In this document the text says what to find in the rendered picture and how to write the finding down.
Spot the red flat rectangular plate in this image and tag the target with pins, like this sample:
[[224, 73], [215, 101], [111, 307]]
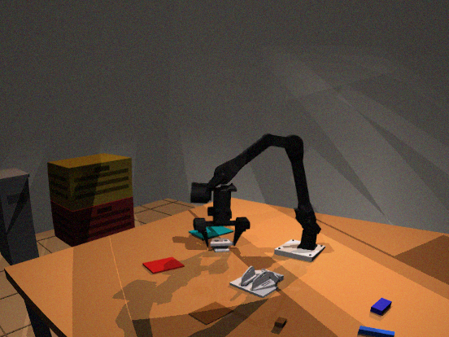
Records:
[[159, 266]]

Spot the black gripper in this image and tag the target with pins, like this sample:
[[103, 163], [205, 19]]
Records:
[[221, 216]]

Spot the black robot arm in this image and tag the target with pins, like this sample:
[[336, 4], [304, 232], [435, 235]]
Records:
[[224, 173]]

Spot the teal flat rectangular plate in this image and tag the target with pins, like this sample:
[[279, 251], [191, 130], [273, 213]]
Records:
[[213, 231]]

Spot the blue rectangular block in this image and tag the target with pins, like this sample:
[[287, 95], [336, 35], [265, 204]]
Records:
[[380, 306]]

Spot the blue flat bar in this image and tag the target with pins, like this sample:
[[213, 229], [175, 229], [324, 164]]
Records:
[[375, 332]]

